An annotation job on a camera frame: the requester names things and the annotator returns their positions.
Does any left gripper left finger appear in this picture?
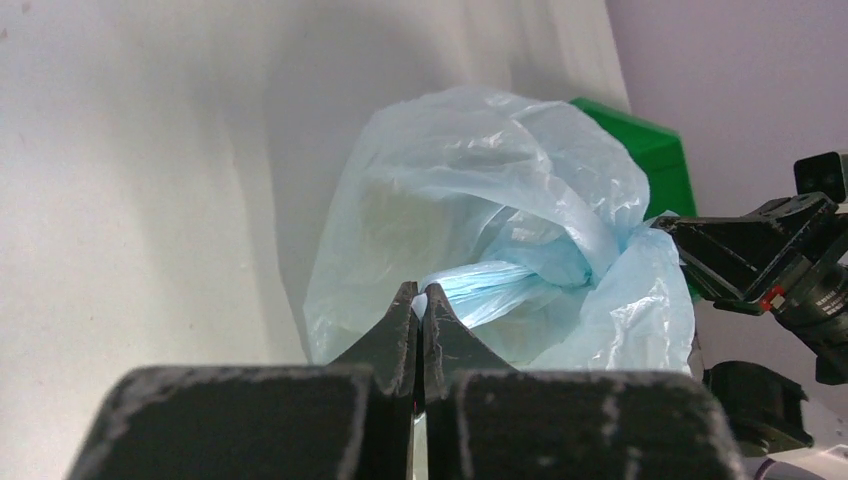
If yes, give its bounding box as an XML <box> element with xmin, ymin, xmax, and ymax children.
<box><xmin>69</xmin><ymin>282</ymin><xmax>419</xmax><ymax>479</ymax></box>

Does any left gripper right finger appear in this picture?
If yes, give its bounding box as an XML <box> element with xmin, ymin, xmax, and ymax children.
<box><xmin>422</xmin><ymin>284</ymin><xmax>747</xmax><ymax>479</ymax></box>

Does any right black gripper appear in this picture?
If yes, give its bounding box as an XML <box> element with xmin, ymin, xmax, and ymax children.
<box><xmin>652</xmin><ymin>192</ymin><xmax>847</xmax><ymax>385</ymax></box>

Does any light blue plastic bag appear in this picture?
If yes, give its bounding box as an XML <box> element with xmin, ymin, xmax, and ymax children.
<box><xmin>303</xmin><ymin>86</ymin><xmax>695</xmax><ymax>373</ymax></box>

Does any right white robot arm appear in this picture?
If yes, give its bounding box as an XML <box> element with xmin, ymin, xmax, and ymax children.
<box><xmin>652</xmin><ymin>192</ymin><xmax>847</xmax><ymax>479</ymax></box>

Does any green plastic tray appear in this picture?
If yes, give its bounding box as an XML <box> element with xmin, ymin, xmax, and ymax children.
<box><xmin>571</xmin><ymin>98</ymin><xmax>697</xmax><ymax>219</ymax></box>

